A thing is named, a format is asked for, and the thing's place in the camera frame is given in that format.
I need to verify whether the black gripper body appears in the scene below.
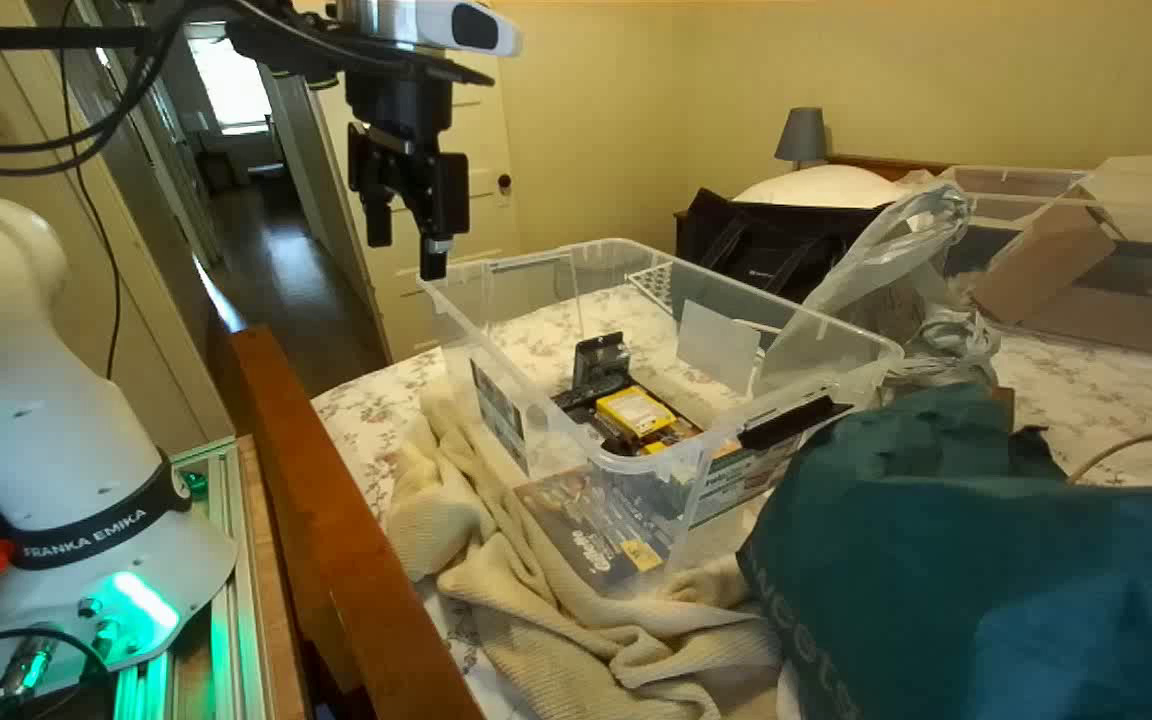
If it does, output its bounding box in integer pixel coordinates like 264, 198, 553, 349
344, 55, 467, 250

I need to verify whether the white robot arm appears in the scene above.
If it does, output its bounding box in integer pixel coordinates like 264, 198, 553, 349
0, 201, 235, 714

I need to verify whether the clear plastic storage bin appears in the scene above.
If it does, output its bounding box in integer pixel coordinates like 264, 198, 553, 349
428, 242, 880, 574

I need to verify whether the orange yellow barcode box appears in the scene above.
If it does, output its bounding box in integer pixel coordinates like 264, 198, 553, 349
594, 387, 674, 449

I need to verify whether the wooden bed footboard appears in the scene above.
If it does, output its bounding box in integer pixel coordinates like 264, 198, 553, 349
220, 329, 481, 720

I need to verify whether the clear bin lid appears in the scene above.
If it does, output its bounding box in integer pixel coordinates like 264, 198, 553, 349
753, 182, 984, 402

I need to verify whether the cardboard box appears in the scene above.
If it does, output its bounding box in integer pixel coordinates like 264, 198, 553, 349
971, 204, 1152, 357

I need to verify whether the floral bed sheet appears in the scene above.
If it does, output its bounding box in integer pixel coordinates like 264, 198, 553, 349
317, 333, 1152, 720

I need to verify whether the white panel door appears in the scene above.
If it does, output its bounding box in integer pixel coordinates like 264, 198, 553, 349
317, 74, 518, 357

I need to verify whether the large Gillette razor pack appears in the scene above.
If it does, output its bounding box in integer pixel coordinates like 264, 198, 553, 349
518, 469, 687, 592

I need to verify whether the grey table lamp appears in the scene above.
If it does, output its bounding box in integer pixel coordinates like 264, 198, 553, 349
774, 109, 827, 170

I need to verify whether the cream towel blanket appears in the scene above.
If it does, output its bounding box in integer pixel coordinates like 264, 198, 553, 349
380, 387, 783, 720

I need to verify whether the teal fabric bag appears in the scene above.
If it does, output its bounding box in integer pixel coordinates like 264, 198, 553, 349
738, 386, 1152, 720

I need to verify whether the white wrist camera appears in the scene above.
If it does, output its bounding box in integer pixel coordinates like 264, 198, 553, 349
337, 0, 518, 55

